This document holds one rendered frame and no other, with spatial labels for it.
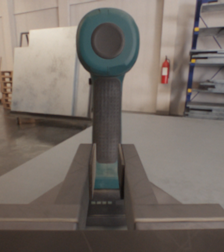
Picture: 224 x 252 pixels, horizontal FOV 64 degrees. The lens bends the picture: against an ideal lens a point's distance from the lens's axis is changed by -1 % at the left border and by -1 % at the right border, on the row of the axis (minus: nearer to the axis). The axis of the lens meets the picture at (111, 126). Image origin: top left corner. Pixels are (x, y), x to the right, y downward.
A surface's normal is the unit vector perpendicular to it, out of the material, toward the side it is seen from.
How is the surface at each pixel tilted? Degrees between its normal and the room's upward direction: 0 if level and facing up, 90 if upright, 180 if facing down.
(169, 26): 90
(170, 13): 90
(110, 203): 90
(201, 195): 0
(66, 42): 78
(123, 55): 90
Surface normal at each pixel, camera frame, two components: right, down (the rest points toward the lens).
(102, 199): 0.02, 0.25
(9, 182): 0.02, -0.97
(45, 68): -0.31, 0.03
